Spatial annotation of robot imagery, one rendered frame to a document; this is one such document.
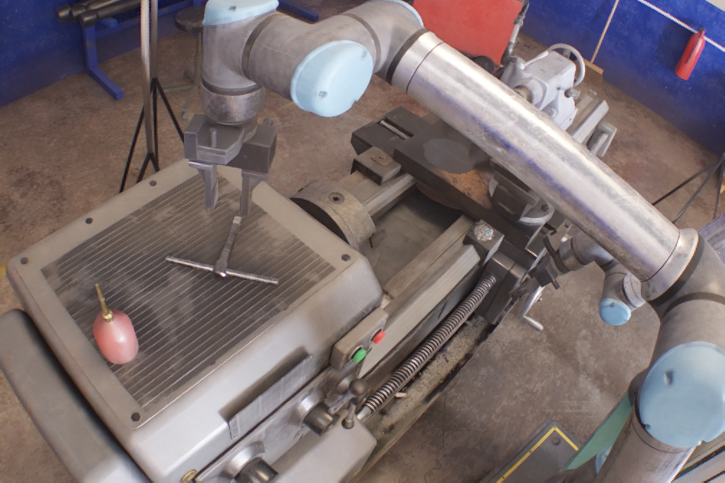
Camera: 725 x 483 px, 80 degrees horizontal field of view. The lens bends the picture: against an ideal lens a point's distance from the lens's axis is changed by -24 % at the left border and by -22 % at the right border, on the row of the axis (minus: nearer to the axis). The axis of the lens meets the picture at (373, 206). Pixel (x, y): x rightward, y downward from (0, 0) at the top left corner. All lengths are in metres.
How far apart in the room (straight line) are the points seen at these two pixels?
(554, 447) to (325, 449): 1.06
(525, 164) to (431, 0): 3.87
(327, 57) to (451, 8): 3.91
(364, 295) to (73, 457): 0.58
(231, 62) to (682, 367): 0.61
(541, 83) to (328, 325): 1.52
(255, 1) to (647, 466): 0.76
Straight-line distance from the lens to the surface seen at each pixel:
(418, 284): 1.63
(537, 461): 2.07
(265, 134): 0.76
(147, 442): 0.79
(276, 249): 0.95
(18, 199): 3.23
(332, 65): 0.57
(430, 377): 1.96
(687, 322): 0.63
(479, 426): 2.40
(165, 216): 1.01
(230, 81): 0.67
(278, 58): 0.59
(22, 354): 0.95
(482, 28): 4.47
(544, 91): 2.20
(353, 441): 1.36
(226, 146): 0.68
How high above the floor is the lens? 2.06
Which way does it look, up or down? 43 degrees down
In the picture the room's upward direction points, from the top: 15 degrees clockwise
